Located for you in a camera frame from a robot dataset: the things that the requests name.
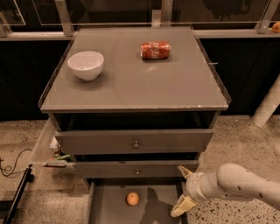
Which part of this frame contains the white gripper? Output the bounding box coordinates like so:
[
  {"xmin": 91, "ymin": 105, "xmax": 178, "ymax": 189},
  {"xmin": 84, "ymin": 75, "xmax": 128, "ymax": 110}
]
[{"xmin": 171, "ymin": 165, "xmax": 207, "ymax": 217}]

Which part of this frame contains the orange fruit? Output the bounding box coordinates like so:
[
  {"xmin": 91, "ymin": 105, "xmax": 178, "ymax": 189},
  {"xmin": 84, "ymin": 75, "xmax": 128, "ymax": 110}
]
[
  {"xmin": 126, "ymin": 192, "xmax": 140, "ymax": 207},
  {"xmin": 272, "ymin": 22, "xmax": 280, "ymax": 33}
]

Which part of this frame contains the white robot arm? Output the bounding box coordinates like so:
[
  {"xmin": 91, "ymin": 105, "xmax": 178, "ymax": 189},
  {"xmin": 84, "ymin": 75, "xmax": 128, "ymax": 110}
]
[{"xmin": 171, "ymin": 81, "xmax": 280, "ymax": 224}]

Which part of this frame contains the grey top drawer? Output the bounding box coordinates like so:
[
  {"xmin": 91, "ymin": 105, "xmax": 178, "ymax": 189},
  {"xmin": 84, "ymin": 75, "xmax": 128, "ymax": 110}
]
[{"xmin": 55, "ymin": 129, "xmax": 213, "ymax": 155}]

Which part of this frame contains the grey drawer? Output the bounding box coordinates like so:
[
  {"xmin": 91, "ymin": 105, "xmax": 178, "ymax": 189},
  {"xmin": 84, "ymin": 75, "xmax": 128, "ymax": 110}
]
[
  {"xmin": 55, "ymin": 129, "xmax": 213, "ymax": 155},
  {"xmin": 85, "ymin": 179, "xmax": 190, "ymax": 224},
  {"xmin": 73, "ymin": 160, "xmax": 199, "ymax": 179}
]

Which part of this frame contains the grey middle drawer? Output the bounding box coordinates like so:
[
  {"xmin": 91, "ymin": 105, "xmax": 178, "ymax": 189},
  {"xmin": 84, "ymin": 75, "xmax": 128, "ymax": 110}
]
[{"xmin": 73, "ymin": 160, "xmax": 199, "ymax": 179}]

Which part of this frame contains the grey bottom drawer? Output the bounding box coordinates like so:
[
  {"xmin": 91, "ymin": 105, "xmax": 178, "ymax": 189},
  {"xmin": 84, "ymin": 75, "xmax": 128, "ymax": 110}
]
[{"xmin": 85, "ymin": 179, "xmax": 190, "ymax": 224}]

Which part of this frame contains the grey drawer cabinet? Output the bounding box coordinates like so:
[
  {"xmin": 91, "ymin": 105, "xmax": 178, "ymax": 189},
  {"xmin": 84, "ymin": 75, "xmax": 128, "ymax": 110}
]
[{"xmin": 38, "ymin": 25, "xmax": 232, "ymax": 224}]

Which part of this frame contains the clear plastic bin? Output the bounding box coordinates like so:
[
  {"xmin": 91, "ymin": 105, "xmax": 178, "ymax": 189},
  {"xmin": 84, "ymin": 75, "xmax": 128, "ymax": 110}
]
[{"xmin": 30, "ymin": 120, "xmax": 74, "ymax": 175}]

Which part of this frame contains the red soda can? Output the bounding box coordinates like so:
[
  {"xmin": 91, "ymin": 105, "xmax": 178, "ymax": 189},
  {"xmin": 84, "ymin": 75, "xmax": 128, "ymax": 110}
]
[{"xmin": 140, "ymin": 41, "xmax": 172, "ymax": 60}]

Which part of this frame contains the black stand leg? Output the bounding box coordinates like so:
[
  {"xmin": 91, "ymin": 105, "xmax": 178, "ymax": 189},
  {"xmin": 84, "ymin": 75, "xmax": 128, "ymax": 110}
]
[{"xmin": 3, "ymin": 165, "xmax": 34, "ymax": 224}]

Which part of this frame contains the white ceramic bowl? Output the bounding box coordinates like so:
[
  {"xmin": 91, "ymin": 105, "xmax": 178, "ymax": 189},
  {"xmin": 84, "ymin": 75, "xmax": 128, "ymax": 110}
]
[{"xmin": 67, "ymin": 51, "xmax": 104, "ymax": 81}]

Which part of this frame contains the orange fruit on ledge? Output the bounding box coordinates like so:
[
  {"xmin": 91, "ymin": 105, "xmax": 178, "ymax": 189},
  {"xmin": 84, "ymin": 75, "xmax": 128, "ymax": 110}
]
[{"xmin": 272, "ymin": 22, "xmax": 280, "ymax": 33}]

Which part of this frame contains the black cable on floor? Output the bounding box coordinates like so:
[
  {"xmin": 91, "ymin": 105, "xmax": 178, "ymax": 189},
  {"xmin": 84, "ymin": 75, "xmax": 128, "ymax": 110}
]
[{"xmin": 0, "ymin": 148, "xmax": 33, "ymax": 178}]

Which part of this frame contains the metal railing frame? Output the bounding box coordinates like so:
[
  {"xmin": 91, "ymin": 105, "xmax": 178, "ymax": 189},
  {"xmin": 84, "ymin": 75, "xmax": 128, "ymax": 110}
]
[{"xmin": 0, "ymin": 0, "xmax": 280, "ymax": 41}]

